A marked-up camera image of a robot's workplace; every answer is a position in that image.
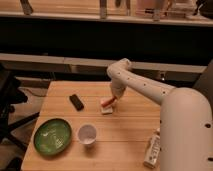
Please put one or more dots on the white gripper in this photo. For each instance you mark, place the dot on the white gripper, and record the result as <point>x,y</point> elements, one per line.
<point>117,89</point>

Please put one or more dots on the black rectangular block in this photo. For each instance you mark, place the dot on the black rectangular block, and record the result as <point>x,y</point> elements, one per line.
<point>76,102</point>

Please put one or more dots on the wooden table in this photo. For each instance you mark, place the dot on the wooden table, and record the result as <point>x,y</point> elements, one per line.
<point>122,136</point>

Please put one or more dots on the black office chair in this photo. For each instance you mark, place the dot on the black office chair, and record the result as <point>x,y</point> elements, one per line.
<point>9,95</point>

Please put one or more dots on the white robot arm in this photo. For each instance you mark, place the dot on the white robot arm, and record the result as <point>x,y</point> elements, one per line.
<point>186,119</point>

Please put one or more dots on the white bottle with label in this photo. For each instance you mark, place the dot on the white bottle with label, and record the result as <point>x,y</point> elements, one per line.
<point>153,150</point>

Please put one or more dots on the green plate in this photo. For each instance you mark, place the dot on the green plate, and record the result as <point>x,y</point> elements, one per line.
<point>52,137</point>

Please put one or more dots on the red pepper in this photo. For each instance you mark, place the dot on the red pepper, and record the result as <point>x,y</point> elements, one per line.
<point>108,102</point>

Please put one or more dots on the white paper cup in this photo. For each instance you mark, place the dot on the white paper cup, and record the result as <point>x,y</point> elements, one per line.
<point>87,134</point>

